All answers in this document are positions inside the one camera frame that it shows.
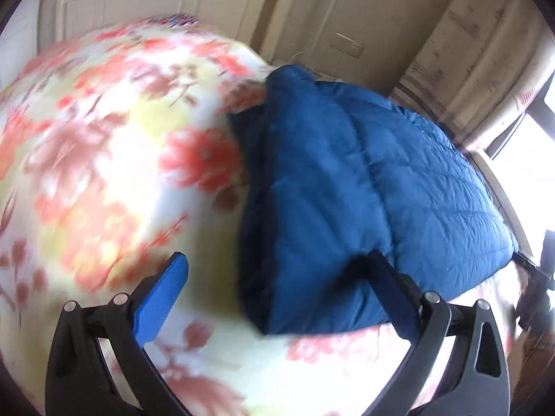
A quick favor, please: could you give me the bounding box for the sailboat print curtain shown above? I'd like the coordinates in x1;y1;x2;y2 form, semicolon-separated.
390;0;555;152

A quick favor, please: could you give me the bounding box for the blue quilted jacket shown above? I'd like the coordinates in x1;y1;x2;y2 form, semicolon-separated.
228;64;521;336

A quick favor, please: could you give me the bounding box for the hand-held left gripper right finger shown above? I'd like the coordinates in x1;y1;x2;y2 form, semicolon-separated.
360;249;512;416

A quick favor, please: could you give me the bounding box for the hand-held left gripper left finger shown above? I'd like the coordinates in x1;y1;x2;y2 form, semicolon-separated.
45;251;191;416

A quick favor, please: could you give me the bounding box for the beige wall socket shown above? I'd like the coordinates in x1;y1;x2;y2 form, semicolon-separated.
330;32;366;58

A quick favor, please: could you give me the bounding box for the dark framed window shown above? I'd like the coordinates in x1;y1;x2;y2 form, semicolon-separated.
485;73;555;269

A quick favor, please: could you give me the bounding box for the floral blanket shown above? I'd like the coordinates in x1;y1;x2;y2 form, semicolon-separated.
0;17;527;416

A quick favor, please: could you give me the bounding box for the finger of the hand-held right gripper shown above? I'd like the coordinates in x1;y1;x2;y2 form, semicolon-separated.
512;252;545;273

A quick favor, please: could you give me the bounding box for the purple patterned pillow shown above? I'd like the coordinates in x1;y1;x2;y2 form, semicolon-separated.
147;12;201;27

